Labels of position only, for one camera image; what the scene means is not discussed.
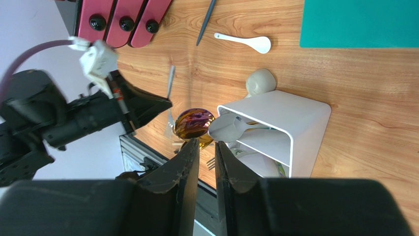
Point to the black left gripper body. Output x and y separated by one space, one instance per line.
36 114

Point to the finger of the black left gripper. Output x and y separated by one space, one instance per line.
135 107

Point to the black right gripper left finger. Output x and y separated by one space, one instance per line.
70 207

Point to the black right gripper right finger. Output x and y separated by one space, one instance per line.
250 205

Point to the iridescent purple spoon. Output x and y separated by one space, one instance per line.
193 123

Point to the gold spoon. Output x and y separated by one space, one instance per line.
204 141

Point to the white compartment organizer box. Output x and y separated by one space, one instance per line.
296 127

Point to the black pink drawer box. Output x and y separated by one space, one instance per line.
117 22

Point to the blue grey plastic spoon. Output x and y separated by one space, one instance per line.
206 20

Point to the white ceramic spoon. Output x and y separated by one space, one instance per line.
261 44

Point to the green notebook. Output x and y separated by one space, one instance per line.
360 24

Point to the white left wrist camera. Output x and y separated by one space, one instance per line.
98 60

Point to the white handled ladle spoon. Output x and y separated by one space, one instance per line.
259 82

